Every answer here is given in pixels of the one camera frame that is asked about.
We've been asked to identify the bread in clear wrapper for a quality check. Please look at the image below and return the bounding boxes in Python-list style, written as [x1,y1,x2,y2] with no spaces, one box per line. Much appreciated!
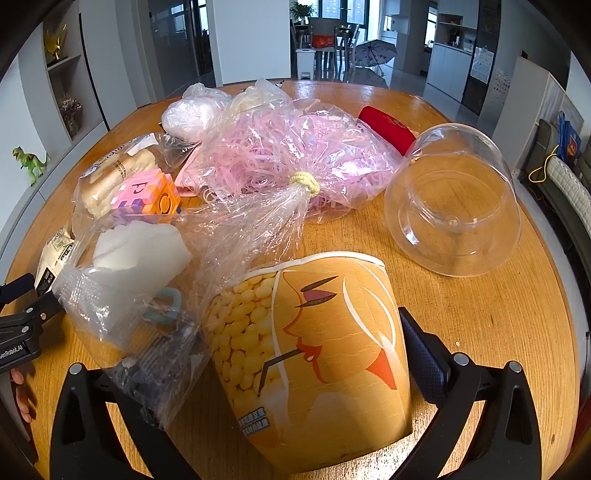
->
[74,134,199,222]

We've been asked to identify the red case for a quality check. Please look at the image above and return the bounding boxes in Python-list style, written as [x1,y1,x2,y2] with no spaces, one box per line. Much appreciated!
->
[358,106,419,157]

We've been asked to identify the glass door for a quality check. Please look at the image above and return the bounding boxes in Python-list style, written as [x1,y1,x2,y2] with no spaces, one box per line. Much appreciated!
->
[148,0,214,95]

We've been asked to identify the cream crumpled plastic bag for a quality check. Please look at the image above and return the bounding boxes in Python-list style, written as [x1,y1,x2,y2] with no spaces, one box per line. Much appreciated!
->
[225,83,282,123]

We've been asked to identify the beige snack packet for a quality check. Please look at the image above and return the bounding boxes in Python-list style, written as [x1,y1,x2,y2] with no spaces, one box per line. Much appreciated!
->
[34,226,77,296]

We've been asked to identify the white foam block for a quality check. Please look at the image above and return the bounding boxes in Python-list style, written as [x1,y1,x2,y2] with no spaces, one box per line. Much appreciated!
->
[92,220,192,282]

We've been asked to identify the yellow cable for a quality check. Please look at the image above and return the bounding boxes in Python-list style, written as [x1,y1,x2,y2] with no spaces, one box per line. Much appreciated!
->
[529,143,561,183]

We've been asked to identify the potted plant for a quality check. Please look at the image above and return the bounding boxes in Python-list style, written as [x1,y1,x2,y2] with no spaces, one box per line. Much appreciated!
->
[291,1,317,24]

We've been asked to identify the white wall shelf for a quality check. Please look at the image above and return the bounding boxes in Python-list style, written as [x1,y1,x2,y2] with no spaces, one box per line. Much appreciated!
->
[18,4,109,148]

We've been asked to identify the clear plastic jar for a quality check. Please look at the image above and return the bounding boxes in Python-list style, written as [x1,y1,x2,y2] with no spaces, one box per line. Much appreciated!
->
[384,123,522,278]

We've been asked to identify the green sofa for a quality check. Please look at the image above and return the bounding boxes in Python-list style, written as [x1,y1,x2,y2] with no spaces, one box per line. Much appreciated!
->
[526,119,591,252]

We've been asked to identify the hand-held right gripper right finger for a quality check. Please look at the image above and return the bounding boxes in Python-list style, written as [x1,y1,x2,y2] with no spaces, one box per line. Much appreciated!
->
[398,307,542,480]

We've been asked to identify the gold eagle statue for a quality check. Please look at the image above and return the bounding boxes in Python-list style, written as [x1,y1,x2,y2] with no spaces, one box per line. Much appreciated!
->
[44,24,70,63]

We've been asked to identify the white board panel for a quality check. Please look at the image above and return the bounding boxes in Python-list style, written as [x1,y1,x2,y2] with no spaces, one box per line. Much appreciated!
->
[487,55,585,176]

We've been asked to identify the wall calendar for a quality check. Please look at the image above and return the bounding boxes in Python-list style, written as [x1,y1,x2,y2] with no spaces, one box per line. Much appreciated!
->
[470,46,495,85]

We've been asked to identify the colourful foam puzzle cube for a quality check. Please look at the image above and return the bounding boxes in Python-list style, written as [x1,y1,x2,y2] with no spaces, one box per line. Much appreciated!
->
[107,168,182,224]

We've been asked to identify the blue bag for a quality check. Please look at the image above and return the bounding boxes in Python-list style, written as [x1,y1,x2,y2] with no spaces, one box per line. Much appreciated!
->
[556,111,583,162]

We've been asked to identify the open patterned umbrella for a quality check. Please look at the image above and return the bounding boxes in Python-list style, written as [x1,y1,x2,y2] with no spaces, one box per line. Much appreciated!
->
[353,39,399,77]

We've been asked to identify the white quilted cushion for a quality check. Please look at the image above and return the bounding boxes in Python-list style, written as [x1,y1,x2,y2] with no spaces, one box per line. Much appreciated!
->
[546,157,591,222]

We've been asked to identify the teal plastic clip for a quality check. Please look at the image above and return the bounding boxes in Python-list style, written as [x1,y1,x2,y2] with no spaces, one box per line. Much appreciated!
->
[143,287,182,326]

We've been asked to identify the green dinosaur toy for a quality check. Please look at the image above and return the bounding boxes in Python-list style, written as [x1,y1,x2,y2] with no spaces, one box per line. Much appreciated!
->
[12,146,51,186]

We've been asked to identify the white trash bin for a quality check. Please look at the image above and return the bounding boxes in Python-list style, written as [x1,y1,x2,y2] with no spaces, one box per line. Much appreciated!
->
[295,46,317,80]

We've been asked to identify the white cabinet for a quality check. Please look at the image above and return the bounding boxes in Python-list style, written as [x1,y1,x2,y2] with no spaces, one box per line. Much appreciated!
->
[426,44,476,103]

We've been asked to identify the white crumpled plastic bag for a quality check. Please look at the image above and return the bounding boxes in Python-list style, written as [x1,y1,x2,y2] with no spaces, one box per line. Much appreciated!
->
[161,83,232,144]

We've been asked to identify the person's left hand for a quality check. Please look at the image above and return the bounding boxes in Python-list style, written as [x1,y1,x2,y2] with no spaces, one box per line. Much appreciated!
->
[10,367,38,423]

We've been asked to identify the yellow hair tie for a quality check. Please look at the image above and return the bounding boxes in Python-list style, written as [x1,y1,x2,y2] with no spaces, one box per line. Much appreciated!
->
[287,171,321,195]

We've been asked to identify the dried flowers in vase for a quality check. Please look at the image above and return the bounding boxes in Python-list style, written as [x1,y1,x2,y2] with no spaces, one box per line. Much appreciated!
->
[58,95,84,138]

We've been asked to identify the clear plastic bag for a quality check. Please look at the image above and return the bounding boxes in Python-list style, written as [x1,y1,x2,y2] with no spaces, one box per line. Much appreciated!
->
[52,203,278,430]

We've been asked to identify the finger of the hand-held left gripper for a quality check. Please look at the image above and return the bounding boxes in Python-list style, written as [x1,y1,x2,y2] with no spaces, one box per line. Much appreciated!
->
[0,273,37,305]
[0,292,64,342]

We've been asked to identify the wall poster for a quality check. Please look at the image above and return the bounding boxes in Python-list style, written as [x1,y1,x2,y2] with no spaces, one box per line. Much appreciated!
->
[492,68,512,104]

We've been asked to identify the clear bag of pink shreds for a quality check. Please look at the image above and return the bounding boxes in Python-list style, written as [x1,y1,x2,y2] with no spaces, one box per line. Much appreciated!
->
[175,78,404,282]

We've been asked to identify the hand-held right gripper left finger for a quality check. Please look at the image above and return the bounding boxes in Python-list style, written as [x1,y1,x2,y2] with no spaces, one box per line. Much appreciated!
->
[50,314,204,480]

